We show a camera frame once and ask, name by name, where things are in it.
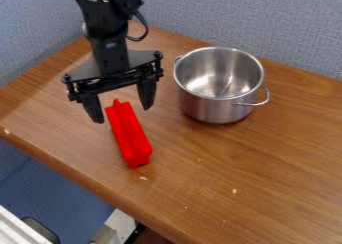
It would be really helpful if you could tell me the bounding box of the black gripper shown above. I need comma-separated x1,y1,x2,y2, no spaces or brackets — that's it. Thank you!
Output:
62,35,163,124

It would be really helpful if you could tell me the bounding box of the red plastic block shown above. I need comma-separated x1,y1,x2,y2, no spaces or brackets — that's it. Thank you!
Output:
106,99,152,169

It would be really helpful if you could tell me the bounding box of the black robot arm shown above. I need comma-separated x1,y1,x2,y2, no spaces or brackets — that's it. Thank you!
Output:
62,0,163,123

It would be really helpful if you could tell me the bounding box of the white ribbed box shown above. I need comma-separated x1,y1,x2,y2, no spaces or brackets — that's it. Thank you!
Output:
0,206,52,244

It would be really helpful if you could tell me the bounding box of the metal pot with handles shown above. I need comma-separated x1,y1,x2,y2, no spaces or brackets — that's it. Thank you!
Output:
172,47,271,124

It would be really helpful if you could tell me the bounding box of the black cable loop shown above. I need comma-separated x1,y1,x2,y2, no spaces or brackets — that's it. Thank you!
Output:
124,11,150,43

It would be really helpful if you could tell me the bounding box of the white table leg bracket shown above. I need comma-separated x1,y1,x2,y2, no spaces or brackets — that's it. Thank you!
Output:
90,209,136,244

